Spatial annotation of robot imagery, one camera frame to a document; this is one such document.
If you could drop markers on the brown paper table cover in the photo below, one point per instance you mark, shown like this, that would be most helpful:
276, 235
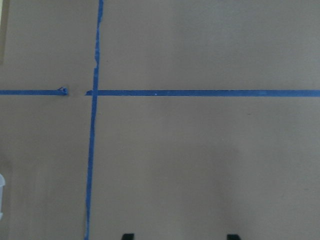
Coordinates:
167, 119

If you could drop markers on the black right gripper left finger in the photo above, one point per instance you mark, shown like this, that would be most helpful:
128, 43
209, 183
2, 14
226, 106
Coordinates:
128, 236

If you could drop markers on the clear plastic egg box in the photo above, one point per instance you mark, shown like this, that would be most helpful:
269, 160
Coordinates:
2, 185

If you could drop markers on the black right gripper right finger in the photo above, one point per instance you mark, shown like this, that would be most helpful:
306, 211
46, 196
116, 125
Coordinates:
233, 237

